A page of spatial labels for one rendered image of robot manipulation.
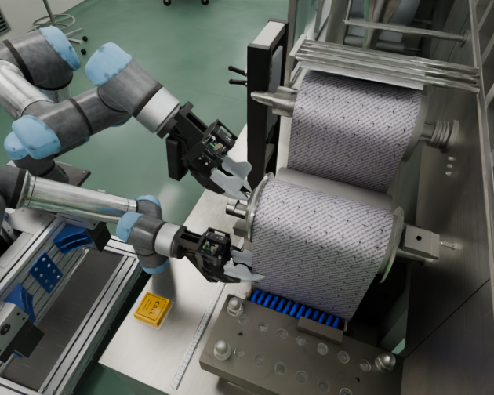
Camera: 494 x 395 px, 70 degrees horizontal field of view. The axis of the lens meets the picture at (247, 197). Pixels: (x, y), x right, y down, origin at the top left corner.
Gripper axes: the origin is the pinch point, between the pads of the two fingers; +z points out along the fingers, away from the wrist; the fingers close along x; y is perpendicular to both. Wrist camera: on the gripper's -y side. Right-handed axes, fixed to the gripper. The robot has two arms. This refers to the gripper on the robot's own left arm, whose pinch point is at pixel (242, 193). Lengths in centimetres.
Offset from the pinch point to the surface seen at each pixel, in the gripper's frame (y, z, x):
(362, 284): 10.8, 26.1, -6.7
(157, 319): -37.2, 9.6, -18.6
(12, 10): -297, -208, 235
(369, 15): 17, 3, 68
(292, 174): 1.7, 7.9, 12.6
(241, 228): -10.8, 8.1, 1.1
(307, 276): 1.7, 20.3, -6.6
